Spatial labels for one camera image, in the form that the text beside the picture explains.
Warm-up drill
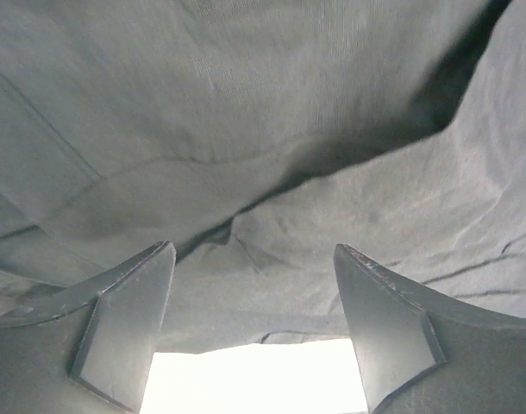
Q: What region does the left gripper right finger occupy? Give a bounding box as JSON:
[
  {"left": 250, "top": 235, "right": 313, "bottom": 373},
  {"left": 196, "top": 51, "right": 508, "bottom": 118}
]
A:
[{"left": 334, "top": 244, "right": 526, "bottom": 413}]

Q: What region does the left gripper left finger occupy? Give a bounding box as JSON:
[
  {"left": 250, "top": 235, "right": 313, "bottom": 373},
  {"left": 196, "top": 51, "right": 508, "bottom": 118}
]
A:
[{"left": 0, "top": 241, "right": 176, "bottom": 413}]

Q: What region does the black long sleeve shirt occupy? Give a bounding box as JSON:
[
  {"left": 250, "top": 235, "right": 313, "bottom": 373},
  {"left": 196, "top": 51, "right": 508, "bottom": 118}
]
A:
[{"left": 0, "top": 1, "right": 526, "bottom": 353}]

